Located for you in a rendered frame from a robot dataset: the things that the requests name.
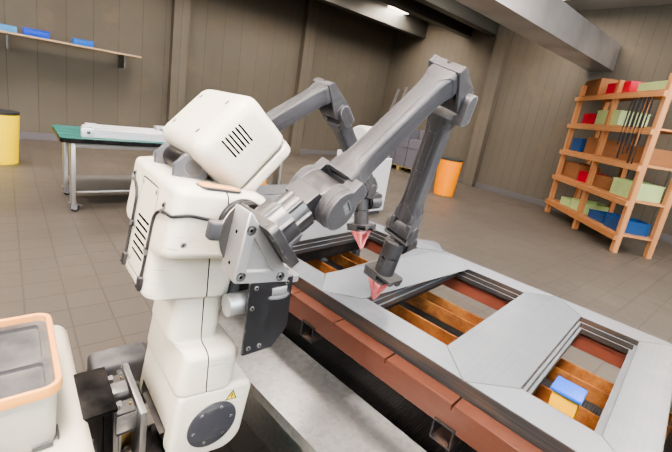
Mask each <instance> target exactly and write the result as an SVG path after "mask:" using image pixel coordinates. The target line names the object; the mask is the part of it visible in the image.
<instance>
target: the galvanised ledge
mask: <svg viewBox="0 0 672 452"><path fill-rule="evenodd" d="M244 321H245V313H242V314H238V315H234V316H230V317H226V316H225V315H224V313H223V310H222V309H221V310H220V315H219V319H218V322H219V324H220V325H221V326H222V327H223V329H224V330H225V331H226V332H227V334H228V335H229V336H230V338H231V339H232V340H233V341H234V343H235V344H236V346H237V348H238V353H237V357H236V362H237V364H238V365H239V366H240V368H241V369H242V370H243V372H244V373H245V374H246V376H247V377H248V378H249V380H250V389H249V392H250V393H251V394H252V395H253V397H254V398H255V399H256V400H257V401H258V402H259V403H260V404H261V405H262V406H263V407H264V408H265V410H266V411H267V412H268V413H269V414H270V415H271V416H272V417H273V418H274V419H275V420H276V421H277V422H278V424H279V425H280V426H281V427H282V428H283V429H284V430H285V431H286V432H287V433H288V434H289V435H290V436H291V438H292V439H293V440H294V441H295V442H296V443H297V444H298V445H299V446H300V447H301V448H302V449H303V451H304V452H427V451H426V450H424V449H423V448H422V447H421V446H419V445H418V444H417V443H416V442H415V441H413V440H412V439H411V438H410V437H408V436H407V435H406V434H405V433H404V432H402V431H401V430H400V429H399V428H397V427H396V426H395V425H394V424H393V423H391V422H390V421H389V420H388V419H386V418H385V417H384V416H383V415H382V414H380V413H379V412H378V411H377V410H375V409H374V408H373V407H372V406H371V405H369V404H368V403H367V402H366V401H364V400H363V399H362V398H361V397H360V396H358V395H357V394H356V393H355V392H353V391H352V390H351V389H350V388H349V387H347V386H346V385H345V384H344V383H342V382H341V381H340V380H339V379H338V378H336V377H335V376H334V375H333V374H331V373H330V372H329V371H328V370H327V369H325V368H324V367H323V366H322V365H320V364H319V363H318V362H317V361H316V360H314V359H313V358H312V357H311V356H309V355H308V354H307V353H306V352H305V351H303V350H302V349H301V348H300V347H298V346H297V345H296V344H295V343H294V342H292V341H291V340H290V339H289V338H287V337H286V336H285V335H284V334H283V333H281V334H280V336H279V337H278V338H277V340H276V341H275V342H274V344H273V345H272V346H271V347H269V348H266V349H263V350H260V351H256V352H253V353H250V354H247V355H244V356H241V348H242V339H243V330H244Z"/></svg>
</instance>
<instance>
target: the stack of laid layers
mask: <svg viewBox="0 0 672 452"><path fill-rule="evenodd" d="M386 236H389V235H386V234H384V233H382V232H379V231H377V230H376V231H371V232H370V234H369V236H368V238H367V239H371V240H374V241H376V242H378V243H380V244H384V241H385V238H386ZM352 242H356V240H355V238H354V236H353V234H352V232H347V233H342V234H336V235H331V236H326V237H320V238H315V239H309V240H304V241H299V242H297V243H296V244H295V245H294V246H293V247H292V250H293V251H294V253H295V255H297V254H301V253H306V252H311V251H315V250H320V249H325V248H329V247H334V246H338V245H343V244H348V243H352ZM428 252H434V253H440V254H445V255H449V254H448V253H447V252H443V251H436V250H430V249H423V248H417V247H416V248H415V249H413V250H411V251H409V252H407V253H405V254H401V256H400V258H404V257H409V256H414V255H419V254H423V253H428ZM454 277H456V278H458V279H461V280H463V281H465V282H467V283H470V284H472V285H474V286H476V287H479V288H481V289H483V290H485V291H487V292H490V293H492V294H494V295H496V296H499V297H501V298H503V299H505V300H508V301H510V302H511V301H512V300H514V299H515V298H517V297H518V296H520V295H521V294H523V293H524V292H521V291H519V290H516V289H514V288H512V287H509V286H507V285H505V284H502V283H500V282H497V281H495V280H493V279H490V278H488V277H486V276H483V275H481V274H478V273H476V272H474V271H471V270H469V269H468V270H465V271H461V272H458V273H455V274H451V275H448V276H444V277H440V278H437V279H433V280H430V281H426V282H423V283H419V284H415V285H412V286H408V287H405V288H401V289H398V290H394V291H390V292H387V293H383V294H380V295H379V296H378V297H377V298H376V299H375V300H372V298H371V297H368V298H365V299H369V300H371V301H372V302H374V303H376V304H377V305H379V306H381V307H383V308H385V307H388V306H390V305H392V304H395V303H397V302H399V301H401V300H404V299H406V298H408V297H410V296H413V295H415V294H417V293H420V292H422V291H424V290H426V289H429V288H431V287H433V286H435V285H438V284H440V283H442V282H445V281H447V280H449V279H451V278H454ZM292 285H294V286H295V287H297V288H298V289H300V290H301V292H302V291H303V292H304V293H306V294H307V295H309V296H310V297H312V298H313V299H315V300H316V301H318V302H319V303H321V304H322V305H324V306H325V307H327V308H328V309H330V310H331V311H333V312H334V313H336V314H337V315H339V316H340V317H342V318H343V320H344V319H345V320H346V321H348V322H349V323H351V324H352V325H354V326H355V327H357V328H358V329H360V330H361V331H363V332H364V333H366V334H367V335H369V336H370V337H372V338H373V339H375V340H376V341H378V342H379V343H381V344H382V345H384V346H385V347H387V348H388V349H390V350H391V351H393V352H394V355H395V354H397V355H399V356H400V357H402V358H403V359H405V360H406V361H408V362H409V363H411V364H412V365H414V366H415V367H417V368H418V369H420V370H421V371H423V372H424V373H426V374H427V375H429V376H430V377H432V378H433V379H435V380H436V381H438V382H439V383H441V384H442V385H444V386H445V387H447V388H448V389H450V390H451V391H453V392H454V393H456V394H457V395H459V396H460V400H461V399H462V398H463V399H465V400H466V401H468V402H469V403H471V404H472V405H474V406H475V407H477V408H478V409H480V410H481V411H483V412H484V413H486V414H487V415H489V416H491V417H492V418H494V419H495V420H497V421H498V422H500V423H501V424H503V425H504V426H506V427H507V428H509V429H510V430H512V431H513V432H515V433H516V434H518V435H519V436H521V437H522V438H524V439H525V440H527V441H528V442H530V443H531V444H533V445H534V446H536V447H537V448H539V449H540V450H542V451H543V452H576V451H574V450H572V449H571V448H569V447H568V446H566V445H564V444H563V443H561V442H560V441H558V440H557V439H555V438H553V437H552V436H550V435H549V434H547V433H545V432H544V431H542V430H541V429H539V428H538V427H536V426H534V425H533V424H531V423H530V422H528V421H526V420H525V419H523V418H522V417H520V416H519V415H517V414H515V413H514V412H512V411H511V410H509V409H507V408H506V407H504V406H503V405H501V404H500V403H498V402H496V401H495V400H493V399H492V398H490V397H489V396H487V395H485V394H484V393H482V392H481V391H479V390H477V389H476V388H474V387H473V386H471V385H470V384H468V383H466V382H465V381H463V380H462V379H460V378H458V377H457V376H455V375H454V374H452V373H451V372H449V371H447V370H446V369H444V368H443V367H441V366H439V365H438V364H436V363H435V362H433V361H432V360H430V359H428V358H427V357H425V356H424V355H422V354H420V353H419V352H417V351H416V350H414V349H413V348H411V347H409V346H408V345H406V344H405V343H403V342H402V341H400V340H398V339H397V338H395V337H394V336H392V335H390V334H389V333H387V332H386V331H384V330H383V329H381V328H379V327H378V326H376V325H375V324H373V323H371V322H370V321H368V320H367V319H365V318H364V317H362V316H360V315H359V314H357V313H356V312H354V311H352V310H351V309H349V308H348V307H346V306H345V305H343V304H341V303H340V302H338V301H337V300H335V299H333V298H332V297H330V296H329V295H327V294H326V293H329V294H335V293H330V292H325V291H324V292H322V291H321V290H319V289H318V288H316V287H315V286H313V285H311V284H310V283H308V282H307V281H305V280H303V279H302V278H300V277H298V281H297V282H293V283H292ZM580 333H581V334H583V335H586V336H588V337H590V338H592V339H595V340H597V341H599V342H601V343H604V344H606V345H608V346H610V347H612V348H615V349H617V350H619V351H621V352H624V353H626V354H627V356H626V358H625V361H624V363H623V365H622V368H621V370H620V372H619V375H618V377H617V379H616V382H615V384H614V386H613V389H612V391H611V393H610V396H609V398H608V400H607V403H606V405H605V407H604V410H603V412H602V414H601V417H600V419H599V421H598V424H597V426H596V428H595V432H596V433H598V434H600V435H601V436H602V435H603V432H604V429H605V427H606V424H607V422H608V419H609V417H610V414H611V412H612V409H613V407H614V404H615V401H616V399H617V396H618V394H619V391H620V389H621V386H622V384H623V381H624V378H625V376H626V373H627V371H628V368H629V366H630V363H631V361H632V358H633V356H634V353H635V350H636V348H637V345H638V343H639V341H637V340H635V339H632V338H630V337H627V336H625V335H623V334H620V333H618V332H616V331H613V330H611V329H609V328H606V327H604V326H601V325H599V324H597V323H594V322H592V321H590V320H587V319H585V318H583V317H580V318H579V319H578V321H577V322H576V323H575V324H574V325H573V327H572V328H571V329H570V330H569V331H568V333H567V334H566V335H565V336H564V337H563V338H562V340H561V341H560V342H559V343H558V344H557V346H556V347H555V348H554V349H553V350H552V352H551V353H550V354H549V355H548V356H547V357H546V359H545V360H544V361H543V362H542V363H541V365H540V366H539V367H538V368H537V369H536V371H535V372H534V373H533V374H532V375H531V376H530V378H529V379H528V380H527V381H526V382H525V384H524V385H523V386H522V387H521V388H520V389H523V390H525V391H526V392H528V393H530V394H531V395H533V394H534V393H535V391H536V390H537V389H538V388H539V386H540V385H541V384H542V382H543V381H544V380H545V378H546V377H547V376H548V374H549V373H550V372H551V371H552V369H553V368H554V367H555V365H556V364H557V363H558V361H559V360H560V359H561V357H562V356H563V355H564V354H565V352H566V351H567V350H568V348H569V347H570V346H571V344H572V343H573V342H574V340H575V339H576V338H577V336H578V335H579V334H580Z"/></svg>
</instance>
